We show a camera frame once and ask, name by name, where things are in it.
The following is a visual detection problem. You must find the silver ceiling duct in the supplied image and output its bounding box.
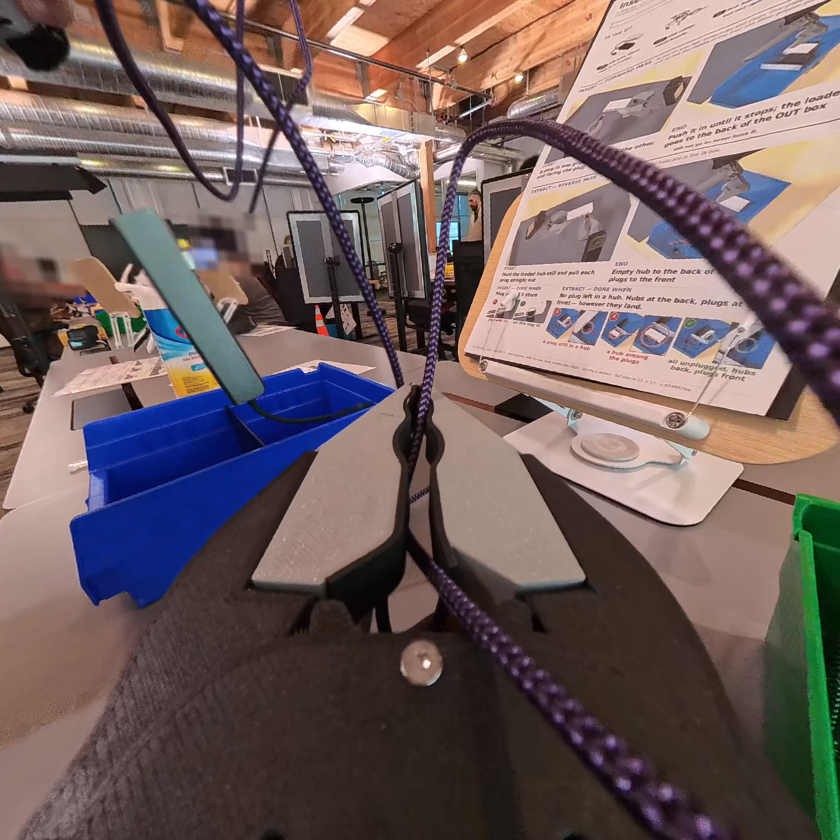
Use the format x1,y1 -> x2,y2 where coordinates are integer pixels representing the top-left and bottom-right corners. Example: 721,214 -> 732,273
0,26 -> 460,173

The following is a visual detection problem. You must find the black bin divider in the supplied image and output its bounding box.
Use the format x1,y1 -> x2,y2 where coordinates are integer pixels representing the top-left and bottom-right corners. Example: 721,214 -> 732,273
228,406 -> 266,448

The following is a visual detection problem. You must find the printed instruction sheet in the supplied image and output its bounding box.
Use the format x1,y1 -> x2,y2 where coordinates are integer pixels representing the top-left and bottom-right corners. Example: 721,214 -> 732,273
466,0 -> 840,416

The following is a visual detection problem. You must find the purple braided cable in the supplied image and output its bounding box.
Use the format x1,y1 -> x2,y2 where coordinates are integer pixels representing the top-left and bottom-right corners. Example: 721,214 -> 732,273
95,0 -> 840,840

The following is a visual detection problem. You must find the blue plastic bin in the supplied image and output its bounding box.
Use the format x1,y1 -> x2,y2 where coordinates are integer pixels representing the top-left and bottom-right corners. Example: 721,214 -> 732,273
70,363 -> 395,608

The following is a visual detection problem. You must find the grey usb hub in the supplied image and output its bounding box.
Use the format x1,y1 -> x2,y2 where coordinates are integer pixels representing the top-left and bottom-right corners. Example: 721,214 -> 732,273
110,209 -> 378,424

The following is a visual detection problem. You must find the green plastic bin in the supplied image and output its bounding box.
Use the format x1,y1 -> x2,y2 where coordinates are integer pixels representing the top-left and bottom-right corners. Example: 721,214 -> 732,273
763,494 -> 840,821

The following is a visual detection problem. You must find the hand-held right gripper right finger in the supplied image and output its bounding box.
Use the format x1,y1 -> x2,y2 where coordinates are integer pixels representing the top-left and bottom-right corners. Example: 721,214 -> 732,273
425,392 -> 586,614

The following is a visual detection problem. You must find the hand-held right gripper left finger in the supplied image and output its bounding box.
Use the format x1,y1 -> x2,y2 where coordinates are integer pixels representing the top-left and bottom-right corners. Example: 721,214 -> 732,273
251,386 -> 420,621

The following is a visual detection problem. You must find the wipes canister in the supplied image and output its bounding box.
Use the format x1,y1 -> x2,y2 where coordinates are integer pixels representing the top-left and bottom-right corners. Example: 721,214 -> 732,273
143,305 -> 221,398

